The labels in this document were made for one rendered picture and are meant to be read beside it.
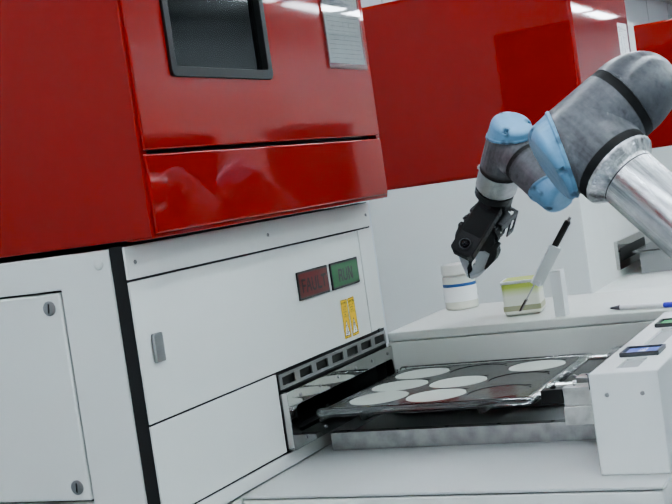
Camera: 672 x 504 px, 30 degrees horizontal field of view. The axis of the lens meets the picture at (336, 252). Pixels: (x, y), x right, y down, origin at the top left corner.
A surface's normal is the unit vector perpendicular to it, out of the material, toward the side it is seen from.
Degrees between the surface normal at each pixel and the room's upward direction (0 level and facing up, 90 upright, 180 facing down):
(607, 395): 90
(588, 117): 60
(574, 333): 90
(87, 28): 90
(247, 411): 90
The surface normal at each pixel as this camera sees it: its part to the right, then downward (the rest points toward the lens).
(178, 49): 0.89, -0.11
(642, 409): -0.42, 0.11
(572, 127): -0.29, -0.37
